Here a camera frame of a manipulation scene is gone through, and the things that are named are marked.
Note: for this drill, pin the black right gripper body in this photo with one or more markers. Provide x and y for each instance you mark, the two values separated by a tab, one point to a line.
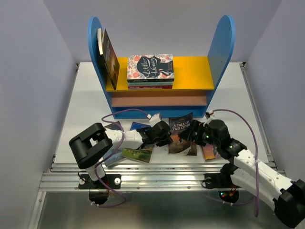
203	135

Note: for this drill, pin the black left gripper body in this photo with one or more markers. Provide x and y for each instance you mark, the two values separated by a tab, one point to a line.
164	140

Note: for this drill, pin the Three Days to See book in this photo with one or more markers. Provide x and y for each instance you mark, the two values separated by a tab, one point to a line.
107	57

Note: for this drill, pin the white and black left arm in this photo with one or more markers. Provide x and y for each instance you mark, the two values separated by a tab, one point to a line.
90	146

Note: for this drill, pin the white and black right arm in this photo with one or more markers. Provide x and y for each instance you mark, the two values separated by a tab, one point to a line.
286	197

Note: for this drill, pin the sunset cover book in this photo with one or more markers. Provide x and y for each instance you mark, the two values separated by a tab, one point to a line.
210	153

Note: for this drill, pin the Animal Farm book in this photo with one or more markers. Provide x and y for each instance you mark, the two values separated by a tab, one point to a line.
142	155

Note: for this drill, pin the red Roald Dahl book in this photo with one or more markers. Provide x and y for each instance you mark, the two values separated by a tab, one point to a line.
151	87

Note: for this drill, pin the Nineteen Eighty-Four book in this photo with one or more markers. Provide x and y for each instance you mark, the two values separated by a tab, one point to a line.
116	158

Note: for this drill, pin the teal spine book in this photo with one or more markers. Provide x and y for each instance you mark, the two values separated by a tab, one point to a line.
150	84

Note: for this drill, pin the blue and yellow bookshelf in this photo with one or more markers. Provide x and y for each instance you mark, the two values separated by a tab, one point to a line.
196	79

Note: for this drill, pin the Little Women book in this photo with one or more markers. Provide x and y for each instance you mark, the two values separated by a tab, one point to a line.
150	68

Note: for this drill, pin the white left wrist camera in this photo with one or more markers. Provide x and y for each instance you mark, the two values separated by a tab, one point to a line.
154	119

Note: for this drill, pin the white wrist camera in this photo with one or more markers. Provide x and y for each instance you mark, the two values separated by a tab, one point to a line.
154	119
209	115

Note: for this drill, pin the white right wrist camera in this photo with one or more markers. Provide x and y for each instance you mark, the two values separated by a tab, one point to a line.
209	115

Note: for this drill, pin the aluminium rail frame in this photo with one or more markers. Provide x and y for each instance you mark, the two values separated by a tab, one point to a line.
231	101

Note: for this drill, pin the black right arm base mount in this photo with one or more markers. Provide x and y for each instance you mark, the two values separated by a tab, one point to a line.
221	179

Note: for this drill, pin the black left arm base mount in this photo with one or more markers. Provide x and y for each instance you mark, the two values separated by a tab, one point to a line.
111	180

